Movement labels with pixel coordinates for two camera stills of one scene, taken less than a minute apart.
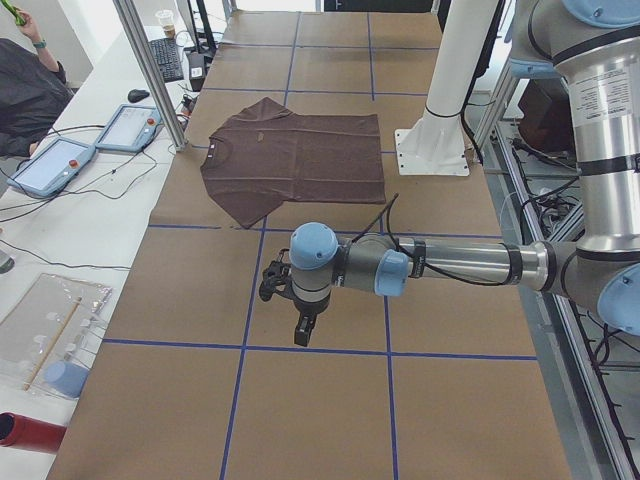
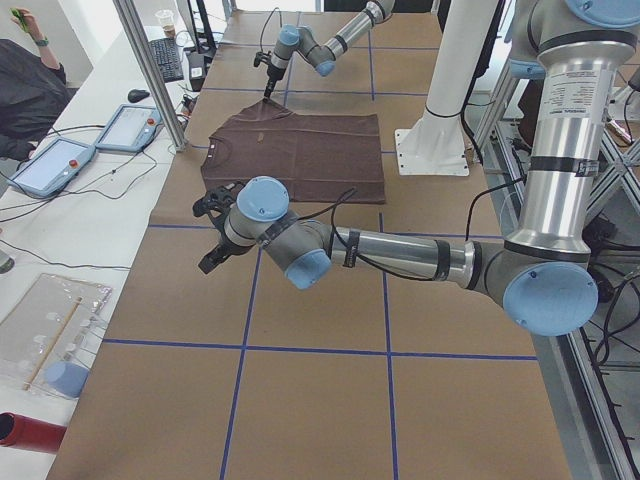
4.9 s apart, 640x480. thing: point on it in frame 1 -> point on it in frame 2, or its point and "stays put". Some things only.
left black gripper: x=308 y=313 -> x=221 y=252
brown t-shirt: x=266 y=156 stays put
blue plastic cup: x=67 y=378 stays put
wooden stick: x=60 y=330 stays put
